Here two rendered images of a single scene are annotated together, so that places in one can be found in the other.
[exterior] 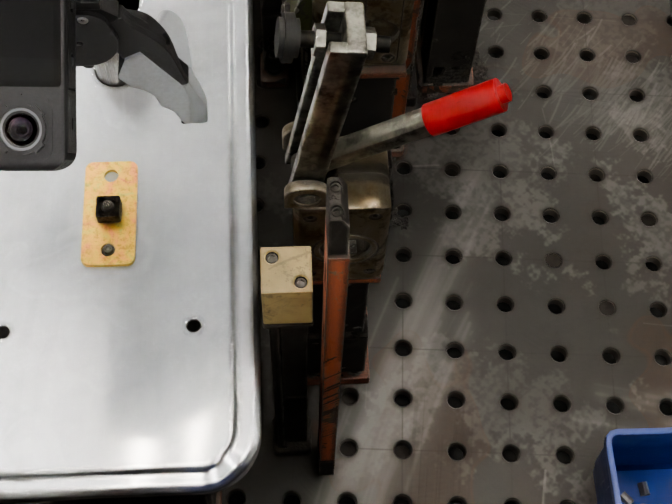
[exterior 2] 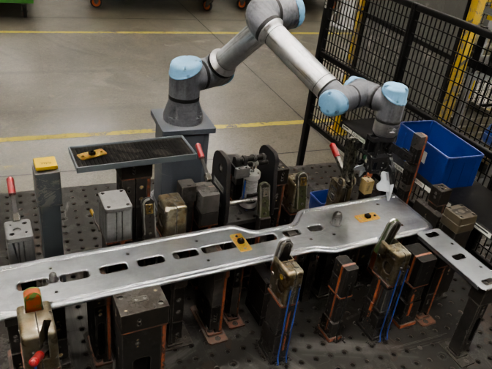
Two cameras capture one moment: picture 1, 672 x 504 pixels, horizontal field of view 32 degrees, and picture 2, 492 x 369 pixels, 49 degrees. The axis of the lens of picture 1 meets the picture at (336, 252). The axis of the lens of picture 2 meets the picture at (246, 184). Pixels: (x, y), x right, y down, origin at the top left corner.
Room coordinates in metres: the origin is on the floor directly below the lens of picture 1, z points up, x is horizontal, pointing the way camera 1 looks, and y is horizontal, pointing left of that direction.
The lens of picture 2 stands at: (1.38, 1.40, 1.96)
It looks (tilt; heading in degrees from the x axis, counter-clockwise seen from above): 30 degrees down; 246
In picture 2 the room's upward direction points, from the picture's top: 7 degrees clockwise
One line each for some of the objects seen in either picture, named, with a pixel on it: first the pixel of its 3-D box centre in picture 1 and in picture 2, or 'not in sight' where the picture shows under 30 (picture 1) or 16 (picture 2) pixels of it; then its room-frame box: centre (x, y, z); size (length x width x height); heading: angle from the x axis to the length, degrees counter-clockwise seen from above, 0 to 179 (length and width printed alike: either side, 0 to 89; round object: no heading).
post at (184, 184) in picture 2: not in sight; (184, 234); (0.97, 0.00, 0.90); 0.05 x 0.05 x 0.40; 5
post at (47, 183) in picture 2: not in sight; (51, 229); (1.37, -0.08, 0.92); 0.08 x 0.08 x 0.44; 5
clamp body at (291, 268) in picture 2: not in sight; (280, 310); (0.78, 0.38, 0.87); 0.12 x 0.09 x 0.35; 95
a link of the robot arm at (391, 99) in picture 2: not in sight; (391, 102); (0.41, 0.16, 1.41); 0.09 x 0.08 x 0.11; 116
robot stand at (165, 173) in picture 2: not in sight; (180, 164); (0.86, -0.46, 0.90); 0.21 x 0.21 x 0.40; 1
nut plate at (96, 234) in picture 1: (109, 210); (367, 216); (0.39, 0.16, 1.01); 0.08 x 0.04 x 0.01; 5
